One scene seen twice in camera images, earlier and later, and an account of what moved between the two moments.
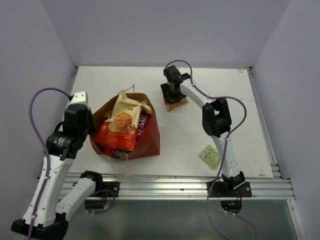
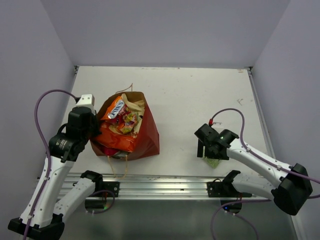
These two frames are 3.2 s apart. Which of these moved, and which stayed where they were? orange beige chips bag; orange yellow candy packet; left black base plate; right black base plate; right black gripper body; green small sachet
Moved: right black gripper body; orange yellow candy packet
Stayed: orange beige chips bag; green small sachet; right black base plate; left black base plate
